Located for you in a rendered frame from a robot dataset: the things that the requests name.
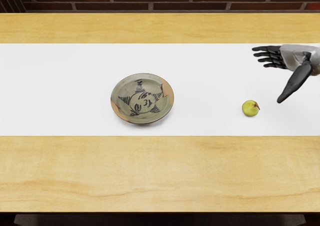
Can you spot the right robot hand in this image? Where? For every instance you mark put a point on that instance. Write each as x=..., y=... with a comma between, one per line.
x=292, y=56

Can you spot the grey-green patterned ceramic plate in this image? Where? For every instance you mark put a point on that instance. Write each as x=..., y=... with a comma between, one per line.
x=142, y=99

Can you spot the small green pear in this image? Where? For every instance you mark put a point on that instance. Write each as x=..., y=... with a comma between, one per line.
x=250, y=108

